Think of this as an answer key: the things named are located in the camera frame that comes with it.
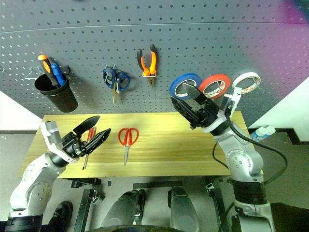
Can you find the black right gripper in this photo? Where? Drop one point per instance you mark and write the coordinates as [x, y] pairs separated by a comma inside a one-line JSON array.
[[205, 117]]

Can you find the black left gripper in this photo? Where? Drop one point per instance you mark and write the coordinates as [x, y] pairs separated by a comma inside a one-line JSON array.
[[72, 145]]

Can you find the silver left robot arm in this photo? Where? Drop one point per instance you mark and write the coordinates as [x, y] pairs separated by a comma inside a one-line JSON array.
[[31, 183]]

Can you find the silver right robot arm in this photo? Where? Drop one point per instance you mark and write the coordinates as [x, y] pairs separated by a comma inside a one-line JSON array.
[[241, 159]]

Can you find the black plastic tool cup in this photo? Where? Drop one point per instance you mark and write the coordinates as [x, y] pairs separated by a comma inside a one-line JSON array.
[[62, 99]]

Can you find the grey pegboard panel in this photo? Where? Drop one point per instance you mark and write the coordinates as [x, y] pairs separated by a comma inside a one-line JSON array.
[[193, 43]]

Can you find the blue masking tape roll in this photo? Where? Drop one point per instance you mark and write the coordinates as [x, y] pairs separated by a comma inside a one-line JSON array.
[[186, 76]]

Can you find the red masking tape roll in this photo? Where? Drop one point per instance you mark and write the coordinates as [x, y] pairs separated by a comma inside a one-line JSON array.
[[214, 77]]

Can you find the silver pliers holder loop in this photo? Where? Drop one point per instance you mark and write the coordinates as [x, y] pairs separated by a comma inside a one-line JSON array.
[[143, 76]]

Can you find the white masking tape roll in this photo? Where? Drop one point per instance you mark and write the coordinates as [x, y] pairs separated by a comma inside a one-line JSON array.
[[248, 74]]

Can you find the clear plastic bottle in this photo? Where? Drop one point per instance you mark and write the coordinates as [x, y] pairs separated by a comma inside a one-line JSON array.
[[258, 135], [270, 130]]

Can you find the dark grey rounded shell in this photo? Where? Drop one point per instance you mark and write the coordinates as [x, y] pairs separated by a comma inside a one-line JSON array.
[[120, 210], [183, 210]]

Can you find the black shoe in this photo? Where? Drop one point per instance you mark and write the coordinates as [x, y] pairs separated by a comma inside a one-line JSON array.
[[61, 212]]

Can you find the black shelf bar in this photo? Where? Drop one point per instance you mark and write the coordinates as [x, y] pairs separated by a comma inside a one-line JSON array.
[[297, 139]]

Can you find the black fabric bulk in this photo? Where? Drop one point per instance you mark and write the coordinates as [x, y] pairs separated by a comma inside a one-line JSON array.
[[289, 217]]

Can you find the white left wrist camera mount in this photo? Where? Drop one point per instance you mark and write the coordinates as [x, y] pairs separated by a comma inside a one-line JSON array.
[[48, 135]]

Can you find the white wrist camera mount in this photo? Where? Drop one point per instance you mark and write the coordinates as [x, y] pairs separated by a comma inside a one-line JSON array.
[[48, 135], [235, 99]]

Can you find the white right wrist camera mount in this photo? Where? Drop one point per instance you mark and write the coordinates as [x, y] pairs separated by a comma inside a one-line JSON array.
[[235, 99]]

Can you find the black metal table frame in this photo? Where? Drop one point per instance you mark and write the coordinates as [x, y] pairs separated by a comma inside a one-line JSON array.
[[157, 184]]

